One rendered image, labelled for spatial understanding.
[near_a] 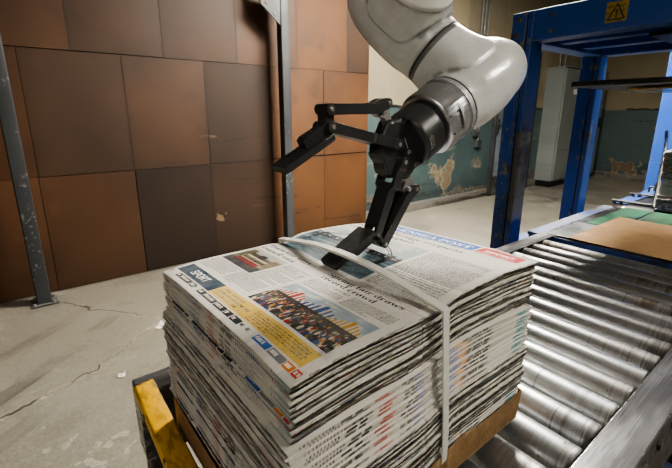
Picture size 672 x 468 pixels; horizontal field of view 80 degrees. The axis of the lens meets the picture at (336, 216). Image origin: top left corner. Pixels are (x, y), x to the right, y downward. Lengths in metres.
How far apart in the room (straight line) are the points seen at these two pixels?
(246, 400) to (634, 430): 0.53
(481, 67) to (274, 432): 0.49
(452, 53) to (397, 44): 0.08
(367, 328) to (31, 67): 3.05
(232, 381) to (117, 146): 2.96
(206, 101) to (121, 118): 0.64
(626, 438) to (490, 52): 0.54
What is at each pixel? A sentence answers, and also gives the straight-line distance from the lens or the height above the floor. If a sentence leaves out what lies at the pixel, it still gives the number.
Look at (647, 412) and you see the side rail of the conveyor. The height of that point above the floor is 0.80.
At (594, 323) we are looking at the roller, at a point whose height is 0.80.
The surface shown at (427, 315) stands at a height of 1.03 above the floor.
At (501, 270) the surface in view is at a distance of 0.50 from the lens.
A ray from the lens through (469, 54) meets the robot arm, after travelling 0.60.
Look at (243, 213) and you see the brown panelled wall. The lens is 3.66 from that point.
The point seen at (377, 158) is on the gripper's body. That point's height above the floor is 1.16.
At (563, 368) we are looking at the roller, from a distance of 0.82.
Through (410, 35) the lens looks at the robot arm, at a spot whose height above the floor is 1.32.
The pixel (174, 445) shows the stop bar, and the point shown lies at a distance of 0.59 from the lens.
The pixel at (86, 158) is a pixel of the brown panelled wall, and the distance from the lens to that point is 3.27.
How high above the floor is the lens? 1.21
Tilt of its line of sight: 14 degrees down
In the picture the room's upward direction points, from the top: straight up
